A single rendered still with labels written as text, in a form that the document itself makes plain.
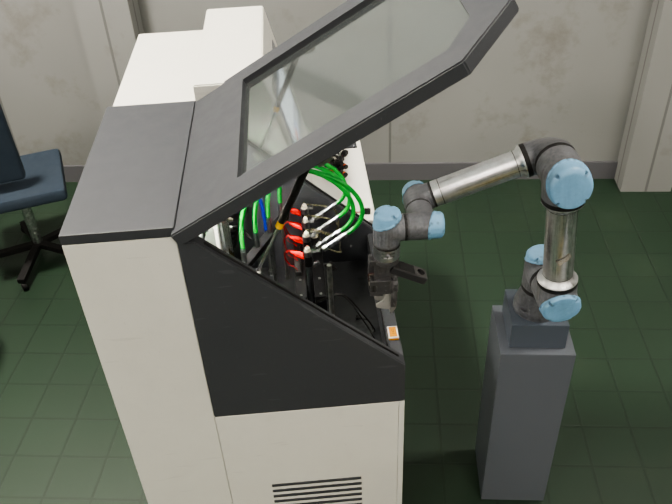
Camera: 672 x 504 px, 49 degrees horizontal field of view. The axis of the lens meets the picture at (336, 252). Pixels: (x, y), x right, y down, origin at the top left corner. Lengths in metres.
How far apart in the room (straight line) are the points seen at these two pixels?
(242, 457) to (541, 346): 1.03
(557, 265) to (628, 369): 1.57
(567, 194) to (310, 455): 1.16
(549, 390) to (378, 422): 0.61
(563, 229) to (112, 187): 1.21
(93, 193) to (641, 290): 2.91
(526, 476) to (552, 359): 0.63
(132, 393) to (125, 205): 0.59
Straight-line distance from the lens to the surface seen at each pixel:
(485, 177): 2.08
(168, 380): 2.20
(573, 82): 4.60
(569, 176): 1.96
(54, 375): 3.77
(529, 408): 2.66
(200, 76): 2.47
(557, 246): 2.11
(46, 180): 4.16
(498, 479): 2.97
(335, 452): 2.46
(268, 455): 2.45
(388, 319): 2.32
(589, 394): 3.50
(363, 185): 2.88
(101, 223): 1.91
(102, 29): 4.42
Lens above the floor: 2.53
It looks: 38 degrees down
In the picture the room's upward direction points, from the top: 3 degrees counter-clockwise
